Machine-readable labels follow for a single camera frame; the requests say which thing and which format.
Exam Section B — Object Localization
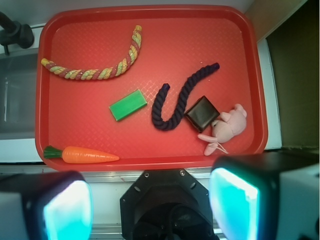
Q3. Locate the grey sink basin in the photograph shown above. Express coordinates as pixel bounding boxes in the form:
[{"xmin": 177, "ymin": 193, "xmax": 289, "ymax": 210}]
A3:
[{"xmin": 0, "ymin": 49, "xmax": 38, "ymax": 140}]

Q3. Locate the multicolour twisted rope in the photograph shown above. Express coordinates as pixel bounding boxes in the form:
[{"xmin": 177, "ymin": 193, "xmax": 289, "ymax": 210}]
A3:
[{"xmin": 40, "ymin": 24, "xmax": 143, "ymax": 81}]

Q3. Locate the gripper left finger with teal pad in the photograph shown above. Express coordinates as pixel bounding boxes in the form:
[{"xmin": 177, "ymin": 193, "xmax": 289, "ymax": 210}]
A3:
[{"xmin": 0, "ymin": 171, "xmax": 93, "ymax": 240}]

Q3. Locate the dark brown square block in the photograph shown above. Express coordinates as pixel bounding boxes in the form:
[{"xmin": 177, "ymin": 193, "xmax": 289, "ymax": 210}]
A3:
[{"xmin": 184, "ymin": 96, "xmax": 220, "ymax": 133}]

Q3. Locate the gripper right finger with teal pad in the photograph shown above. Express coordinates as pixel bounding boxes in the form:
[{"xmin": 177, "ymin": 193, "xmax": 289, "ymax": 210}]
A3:
[{"xmin": 208, "ymin": 152, "xmax": 320, "ymax": 240}]

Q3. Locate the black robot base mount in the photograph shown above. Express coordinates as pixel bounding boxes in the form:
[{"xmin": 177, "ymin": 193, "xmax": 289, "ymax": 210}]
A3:
[{"xmin": 119, "ymin": 169, "xmax": 219, "ymax": 240}]

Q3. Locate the green rectangular block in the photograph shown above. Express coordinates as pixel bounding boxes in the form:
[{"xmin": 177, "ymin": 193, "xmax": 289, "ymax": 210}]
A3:
[{"xmin": 109, "ymin": 89, "xmax": 148, "ymax": 122}]

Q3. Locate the red plastic tray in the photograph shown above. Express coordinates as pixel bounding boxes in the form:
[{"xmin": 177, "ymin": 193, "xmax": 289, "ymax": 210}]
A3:
[{"xmin": 35, "ymin": 5, "xmax": 268, "ymax": 171}]

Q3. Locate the orange toy carrot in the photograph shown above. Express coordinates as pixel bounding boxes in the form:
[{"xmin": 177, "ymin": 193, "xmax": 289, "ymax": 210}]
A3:
[{"xmin": 43, "ymin": 146, "xmax": 120, "ymax": 164}]

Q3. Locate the pink plush toy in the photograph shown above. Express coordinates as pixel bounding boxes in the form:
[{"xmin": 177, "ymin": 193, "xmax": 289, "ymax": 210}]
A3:
[{"xmin": 197, "ymin": 103, "xmax": 248, "ymax": 156}]

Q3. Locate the grey sink faucet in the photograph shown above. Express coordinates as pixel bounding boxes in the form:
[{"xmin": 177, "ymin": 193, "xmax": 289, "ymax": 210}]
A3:
[{"xmin": 0, "ymin": 12, "xmax": 35, "ymax": 56}]

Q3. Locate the dark blue twisted rope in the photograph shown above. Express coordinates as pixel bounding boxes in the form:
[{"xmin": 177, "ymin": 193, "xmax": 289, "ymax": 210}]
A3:
[{"xmin": 151, "ymin": 62, "xmax": 220, "ymax": 132}]

